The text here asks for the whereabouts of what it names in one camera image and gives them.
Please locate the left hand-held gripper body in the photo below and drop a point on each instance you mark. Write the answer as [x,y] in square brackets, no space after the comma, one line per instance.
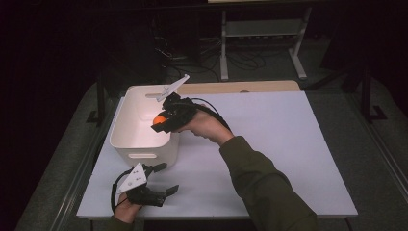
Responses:
[134,179]

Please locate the orange ball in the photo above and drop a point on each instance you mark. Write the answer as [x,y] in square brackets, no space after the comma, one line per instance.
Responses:
[158,120]

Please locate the white plastic bin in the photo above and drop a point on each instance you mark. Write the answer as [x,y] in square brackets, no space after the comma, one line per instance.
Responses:
[138,134]

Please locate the black stand leg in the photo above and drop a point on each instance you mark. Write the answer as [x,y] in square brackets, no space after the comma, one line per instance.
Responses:
[366,93]
[101,96]

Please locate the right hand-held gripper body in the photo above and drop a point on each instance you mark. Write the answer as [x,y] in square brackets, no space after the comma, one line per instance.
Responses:
[179,110]

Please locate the white metal stand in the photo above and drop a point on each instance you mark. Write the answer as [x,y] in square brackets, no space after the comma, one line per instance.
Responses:
[263,28]

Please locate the person's right hand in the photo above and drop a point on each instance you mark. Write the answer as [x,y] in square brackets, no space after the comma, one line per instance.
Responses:
[208,126]

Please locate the person's left hand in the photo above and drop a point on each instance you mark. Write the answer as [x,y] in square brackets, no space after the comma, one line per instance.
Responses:
[125,210]

